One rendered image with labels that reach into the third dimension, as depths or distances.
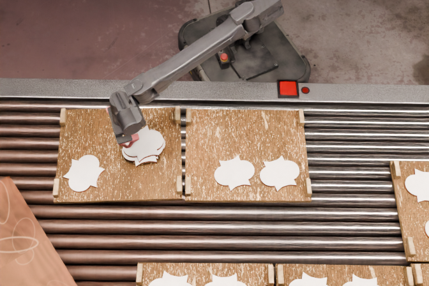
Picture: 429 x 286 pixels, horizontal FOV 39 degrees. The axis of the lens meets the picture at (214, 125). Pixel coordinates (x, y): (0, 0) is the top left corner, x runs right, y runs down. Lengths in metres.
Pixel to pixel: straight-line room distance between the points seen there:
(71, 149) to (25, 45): 1.60
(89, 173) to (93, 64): 1.51
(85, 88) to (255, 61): 1.15
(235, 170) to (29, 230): 0.67
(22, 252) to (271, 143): 0.87
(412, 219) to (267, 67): 1.33
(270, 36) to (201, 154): 1.35
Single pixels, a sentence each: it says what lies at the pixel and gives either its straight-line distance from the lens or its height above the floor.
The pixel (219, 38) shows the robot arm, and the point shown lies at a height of 1.37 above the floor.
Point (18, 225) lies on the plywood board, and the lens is 1.90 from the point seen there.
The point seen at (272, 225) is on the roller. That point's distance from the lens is 1.99.
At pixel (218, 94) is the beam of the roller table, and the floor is 0.92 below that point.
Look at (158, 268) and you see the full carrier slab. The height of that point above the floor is 0.94.
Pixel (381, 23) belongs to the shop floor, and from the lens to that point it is 3.81.
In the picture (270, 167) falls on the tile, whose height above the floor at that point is 0.95.
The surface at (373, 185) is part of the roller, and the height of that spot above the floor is 0.92.
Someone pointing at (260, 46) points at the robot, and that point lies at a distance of 3.21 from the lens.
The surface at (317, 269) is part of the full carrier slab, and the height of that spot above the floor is 0.94.
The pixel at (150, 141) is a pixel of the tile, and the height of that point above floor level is 0.98.
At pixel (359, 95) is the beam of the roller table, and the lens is 2.30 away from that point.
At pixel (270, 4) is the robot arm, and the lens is 1.79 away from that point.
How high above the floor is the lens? 2.74
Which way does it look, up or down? 58 degrees down
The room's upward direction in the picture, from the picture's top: 4 degrees clockwise
